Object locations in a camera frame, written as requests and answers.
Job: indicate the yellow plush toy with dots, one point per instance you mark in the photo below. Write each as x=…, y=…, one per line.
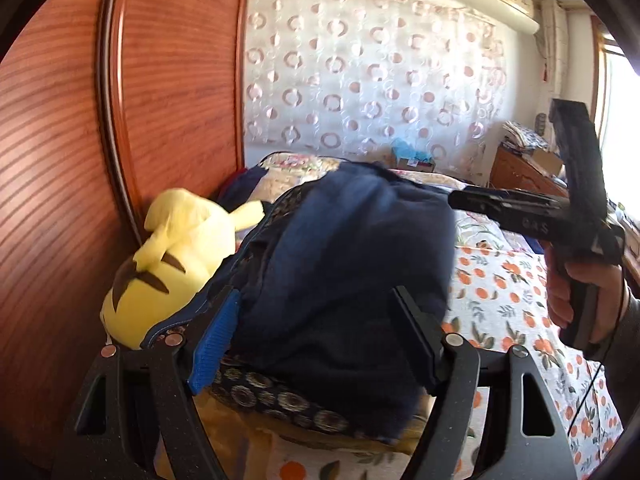
x=190, y=236

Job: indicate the orange fruit print sheet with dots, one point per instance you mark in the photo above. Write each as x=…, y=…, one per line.
x=496, y=299

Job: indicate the blue tissue box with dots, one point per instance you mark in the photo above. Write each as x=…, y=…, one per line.
x=406, y=157

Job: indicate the wooden wardrobe door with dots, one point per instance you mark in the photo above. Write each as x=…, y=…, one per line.
x=104, y=104

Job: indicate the folded patterned cloth stack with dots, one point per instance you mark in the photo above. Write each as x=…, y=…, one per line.
x=521, y=139

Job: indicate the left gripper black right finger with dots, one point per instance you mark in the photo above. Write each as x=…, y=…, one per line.
x=420, y=337

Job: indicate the wooden sideboard cabinet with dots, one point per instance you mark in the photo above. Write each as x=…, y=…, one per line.
x=512, y=171

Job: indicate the navy medallion patterned pillow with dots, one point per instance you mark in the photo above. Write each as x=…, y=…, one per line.
x=314, y=346

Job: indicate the right hand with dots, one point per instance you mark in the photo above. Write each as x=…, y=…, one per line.
x=613, y=295

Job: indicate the cardboard box on cabinet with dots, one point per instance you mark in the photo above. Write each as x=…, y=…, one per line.
x=547, y=161

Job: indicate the navy blue garment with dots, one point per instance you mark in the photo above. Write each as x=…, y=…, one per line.
x=429, y=240

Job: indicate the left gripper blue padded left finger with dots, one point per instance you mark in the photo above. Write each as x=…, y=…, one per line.
x=209, y=337

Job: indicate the sheer circle pattern curtain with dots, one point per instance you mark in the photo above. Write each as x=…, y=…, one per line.
x=347, y=77

